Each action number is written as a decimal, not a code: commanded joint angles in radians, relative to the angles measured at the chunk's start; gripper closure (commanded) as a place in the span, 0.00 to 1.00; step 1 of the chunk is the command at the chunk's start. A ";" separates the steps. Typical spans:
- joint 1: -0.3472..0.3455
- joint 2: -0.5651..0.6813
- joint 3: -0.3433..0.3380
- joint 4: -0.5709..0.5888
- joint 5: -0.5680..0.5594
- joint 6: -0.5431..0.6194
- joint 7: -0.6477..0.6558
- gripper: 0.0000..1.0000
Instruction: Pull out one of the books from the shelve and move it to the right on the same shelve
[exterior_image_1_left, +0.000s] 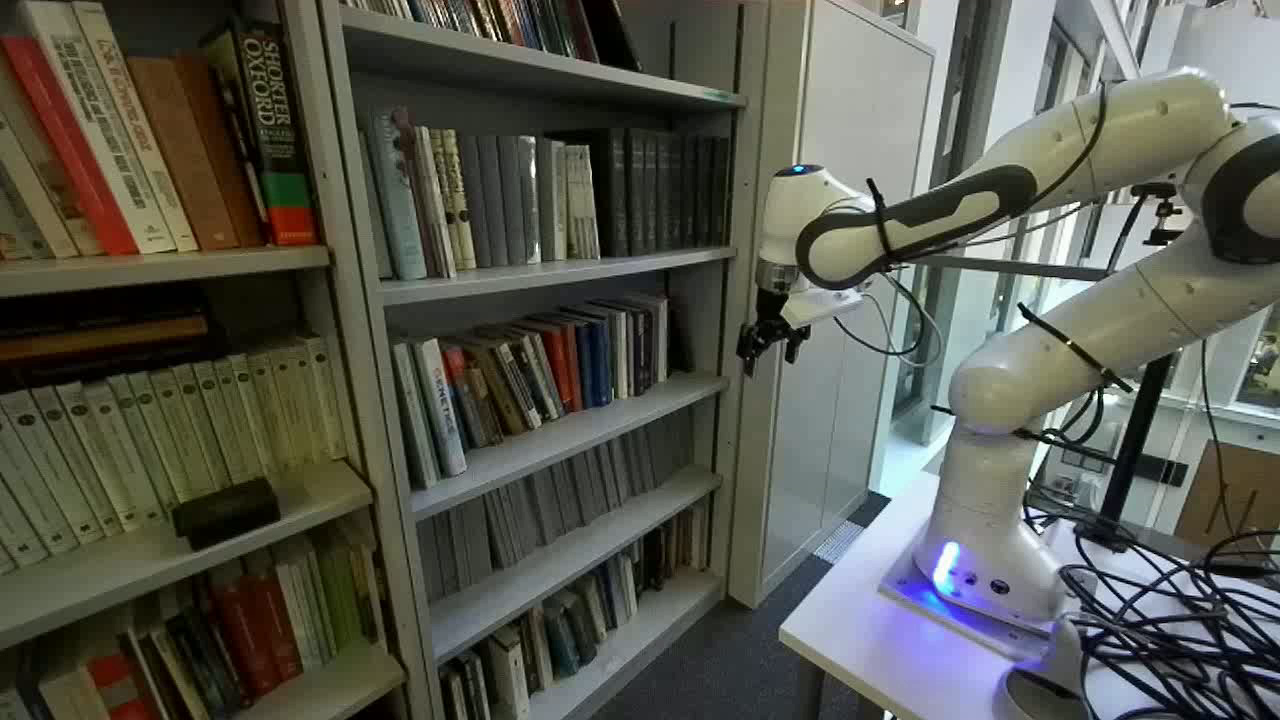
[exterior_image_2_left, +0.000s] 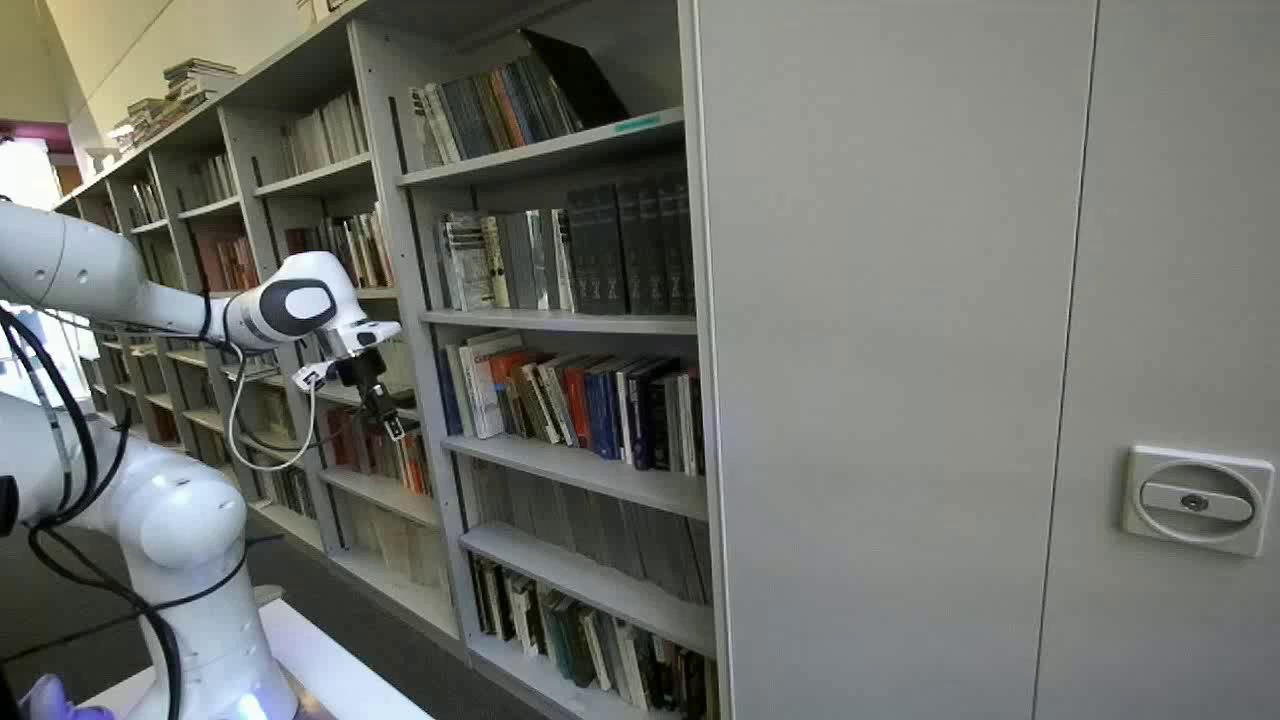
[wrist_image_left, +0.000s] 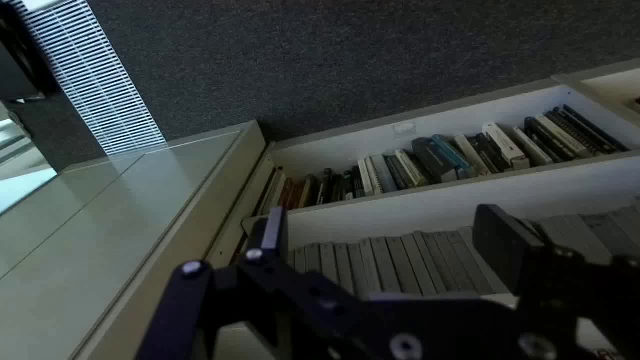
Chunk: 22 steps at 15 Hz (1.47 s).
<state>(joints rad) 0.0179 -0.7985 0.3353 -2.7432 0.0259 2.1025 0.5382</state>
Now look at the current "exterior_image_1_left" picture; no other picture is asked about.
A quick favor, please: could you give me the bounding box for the wide grey book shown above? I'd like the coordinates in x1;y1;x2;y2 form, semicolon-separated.
492;133;543;266

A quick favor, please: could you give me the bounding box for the dark book lying flat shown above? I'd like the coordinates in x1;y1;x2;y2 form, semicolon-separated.
0;303;220;375

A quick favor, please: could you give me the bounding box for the slim red book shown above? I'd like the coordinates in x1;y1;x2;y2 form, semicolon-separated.
533;321;586;414

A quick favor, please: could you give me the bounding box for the dark grey hardback volume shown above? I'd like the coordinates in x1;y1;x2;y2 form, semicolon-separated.
625;127;665;260
655;127;695;254
591;127;630;260
688;127;737;254

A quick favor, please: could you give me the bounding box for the slim blue book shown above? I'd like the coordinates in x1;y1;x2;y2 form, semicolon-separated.
576;310;617;407

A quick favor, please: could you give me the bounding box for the large red book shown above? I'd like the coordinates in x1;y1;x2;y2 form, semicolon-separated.
0;27;143;260

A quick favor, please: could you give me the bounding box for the white book blue lettering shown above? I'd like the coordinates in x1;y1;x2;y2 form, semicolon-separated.
409;333;471;479

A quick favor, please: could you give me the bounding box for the black stand pole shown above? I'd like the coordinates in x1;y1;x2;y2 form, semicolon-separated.
1077;175;1197;552

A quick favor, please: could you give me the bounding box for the grey metal bookcase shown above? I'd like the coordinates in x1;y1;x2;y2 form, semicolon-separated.
316;0;750;720
0;0;410;720

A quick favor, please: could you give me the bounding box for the black cable bundle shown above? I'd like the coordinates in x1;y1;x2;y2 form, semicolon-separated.
1022;493;1280;720

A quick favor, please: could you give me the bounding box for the black cable on robot arm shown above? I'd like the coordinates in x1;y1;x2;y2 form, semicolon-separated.
830;80;1211;455

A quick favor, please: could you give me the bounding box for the grey rounded device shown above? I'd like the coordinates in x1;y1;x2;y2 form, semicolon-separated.
999;659;1097;720

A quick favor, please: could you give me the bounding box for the white book grey lettering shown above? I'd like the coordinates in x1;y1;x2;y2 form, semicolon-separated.
69;0;205;254

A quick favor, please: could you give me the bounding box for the small black box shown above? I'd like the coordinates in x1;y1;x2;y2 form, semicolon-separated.
169;471;288;552

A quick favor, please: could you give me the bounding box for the white table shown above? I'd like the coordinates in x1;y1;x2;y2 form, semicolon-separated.
775;471;1280;720

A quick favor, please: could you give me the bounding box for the tall grey cabinet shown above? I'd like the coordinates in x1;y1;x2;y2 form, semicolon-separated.
722;0;941;611

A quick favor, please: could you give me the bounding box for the white book with striped cover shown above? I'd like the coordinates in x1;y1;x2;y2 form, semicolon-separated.
397;121;461;280

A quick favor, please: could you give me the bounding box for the teal book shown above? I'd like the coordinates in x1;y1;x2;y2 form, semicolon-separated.
357;109;431;285

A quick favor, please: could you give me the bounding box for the brown book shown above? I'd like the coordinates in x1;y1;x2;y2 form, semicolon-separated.
169;46;266;251

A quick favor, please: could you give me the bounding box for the black book green red band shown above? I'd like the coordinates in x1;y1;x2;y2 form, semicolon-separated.
226;17;323;251

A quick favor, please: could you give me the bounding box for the olive patterned book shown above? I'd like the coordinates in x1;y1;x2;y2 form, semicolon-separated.
428;123;481;274

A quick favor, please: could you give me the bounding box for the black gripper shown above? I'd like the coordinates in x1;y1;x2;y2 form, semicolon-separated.
737;266;816;375

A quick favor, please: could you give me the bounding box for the orange-brown book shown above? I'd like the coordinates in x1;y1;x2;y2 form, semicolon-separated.
118;53;249;254

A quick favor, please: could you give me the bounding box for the black leaning book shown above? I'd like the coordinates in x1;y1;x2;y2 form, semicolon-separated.
572;0;644;70

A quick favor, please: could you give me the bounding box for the brown cardboard box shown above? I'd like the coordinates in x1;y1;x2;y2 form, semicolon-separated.
1170;434;1280;557

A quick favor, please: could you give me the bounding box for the white book red lettering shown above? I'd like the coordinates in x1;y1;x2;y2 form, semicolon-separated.
11;0;178;260

